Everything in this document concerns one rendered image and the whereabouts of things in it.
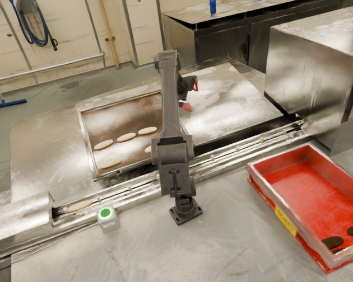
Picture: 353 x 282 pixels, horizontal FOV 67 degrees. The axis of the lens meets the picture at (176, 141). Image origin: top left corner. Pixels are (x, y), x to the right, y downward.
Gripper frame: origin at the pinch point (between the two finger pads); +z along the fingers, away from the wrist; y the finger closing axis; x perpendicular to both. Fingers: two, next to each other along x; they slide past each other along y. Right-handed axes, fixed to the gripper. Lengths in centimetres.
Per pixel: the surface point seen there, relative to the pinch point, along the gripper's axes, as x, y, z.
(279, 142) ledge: 24, -3, 46
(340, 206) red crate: 52, 23, 43
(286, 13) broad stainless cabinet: -24, -198, 144
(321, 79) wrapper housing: 41, -27, 30
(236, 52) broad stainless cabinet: -66, -146, 136
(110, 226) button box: -21, 57, 1
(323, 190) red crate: 45, 18, 44
